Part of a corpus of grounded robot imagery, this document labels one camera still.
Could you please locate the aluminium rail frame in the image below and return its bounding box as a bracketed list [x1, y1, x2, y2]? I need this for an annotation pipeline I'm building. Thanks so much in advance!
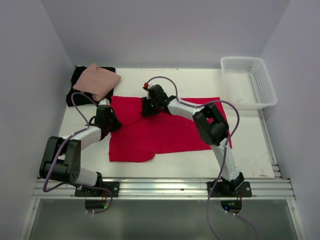
[19, 162, 307, 240]

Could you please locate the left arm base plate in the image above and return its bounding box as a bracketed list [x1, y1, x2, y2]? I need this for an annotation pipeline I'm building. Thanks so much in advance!
[74, 181, 120, 198]

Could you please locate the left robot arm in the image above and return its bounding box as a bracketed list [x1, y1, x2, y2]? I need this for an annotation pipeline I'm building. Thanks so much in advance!
[39, 105, 122, 197]

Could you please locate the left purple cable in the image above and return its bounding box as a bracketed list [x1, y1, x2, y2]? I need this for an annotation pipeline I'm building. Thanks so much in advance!
[42, 91, 113, 215]

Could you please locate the folded pink t shirt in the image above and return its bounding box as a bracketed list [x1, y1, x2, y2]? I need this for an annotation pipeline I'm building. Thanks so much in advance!
[73, 63, 122, 102]

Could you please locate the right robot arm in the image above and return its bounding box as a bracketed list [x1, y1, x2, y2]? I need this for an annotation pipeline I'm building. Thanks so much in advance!
[141, 83, 244, 197]

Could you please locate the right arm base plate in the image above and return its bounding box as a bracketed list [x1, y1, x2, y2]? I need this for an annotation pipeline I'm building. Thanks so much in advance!
[210, 179, 253, 198]

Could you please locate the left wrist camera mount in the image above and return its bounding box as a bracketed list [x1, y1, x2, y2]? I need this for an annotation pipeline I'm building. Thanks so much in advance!
[98, 98, 110, 105]

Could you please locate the folded black t shirt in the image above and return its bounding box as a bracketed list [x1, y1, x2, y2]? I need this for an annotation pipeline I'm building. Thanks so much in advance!
[66, 66, 116, 107]

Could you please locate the white plastic basket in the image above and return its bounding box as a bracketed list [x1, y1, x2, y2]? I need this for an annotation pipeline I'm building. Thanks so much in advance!
[220, 56, 278, 110]

